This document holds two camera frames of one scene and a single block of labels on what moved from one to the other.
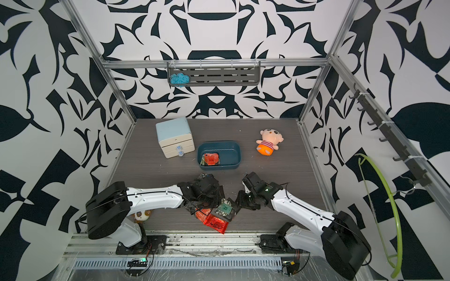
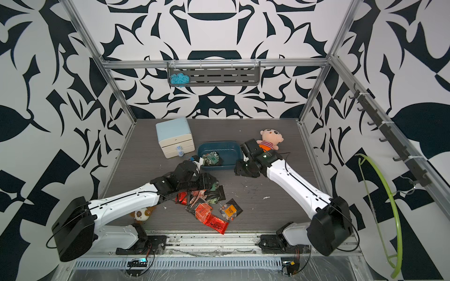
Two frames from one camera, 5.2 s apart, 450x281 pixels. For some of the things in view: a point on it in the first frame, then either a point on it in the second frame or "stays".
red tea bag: [219, 225] stays
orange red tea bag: [201, 213] stays
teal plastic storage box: [229, 151] stays
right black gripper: [238, 202] to [238, 171]
